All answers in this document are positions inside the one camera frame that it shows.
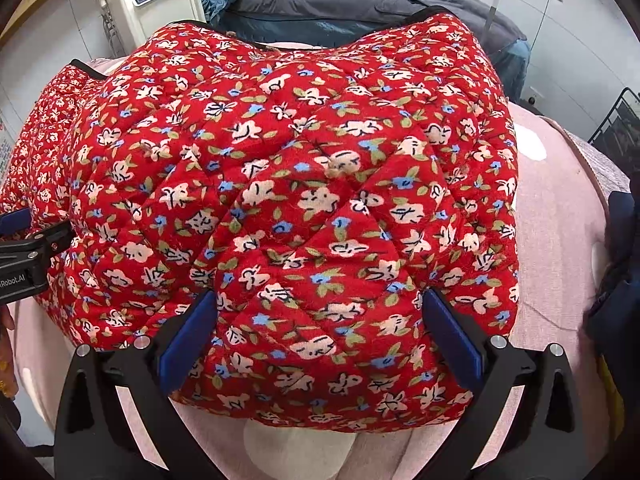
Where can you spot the dark navy cloth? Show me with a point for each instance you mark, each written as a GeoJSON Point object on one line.
{"type": "Point", "coordinates": [617, 270]}

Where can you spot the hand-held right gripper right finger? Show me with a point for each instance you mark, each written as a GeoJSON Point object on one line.
{"type": "Point", "coordinates": [452, 340]}

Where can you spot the pink polka-dot bed sheet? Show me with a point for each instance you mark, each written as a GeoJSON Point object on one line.
{"type": "Point", "coordinates": [550, 240]}

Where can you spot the red floral quilted jacket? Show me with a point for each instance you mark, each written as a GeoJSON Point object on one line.
{"type": "Point", "coordinates": [300, 185]}

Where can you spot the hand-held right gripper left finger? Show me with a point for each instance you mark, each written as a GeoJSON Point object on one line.
{"type": "Point", "coordinates": [187, 345]}

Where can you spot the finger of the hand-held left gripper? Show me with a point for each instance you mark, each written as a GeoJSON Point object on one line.
{"type": "Point", "coordinates": [17, 223]}

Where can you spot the person's left forearm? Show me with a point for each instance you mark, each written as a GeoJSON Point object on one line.
{"type": "Point", "coordinates": [6, 360]}

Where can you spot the white floor-standing machine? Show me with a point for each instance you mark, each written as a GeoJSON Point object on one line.
{"type": "Point", "coordinates": [150, 10]}

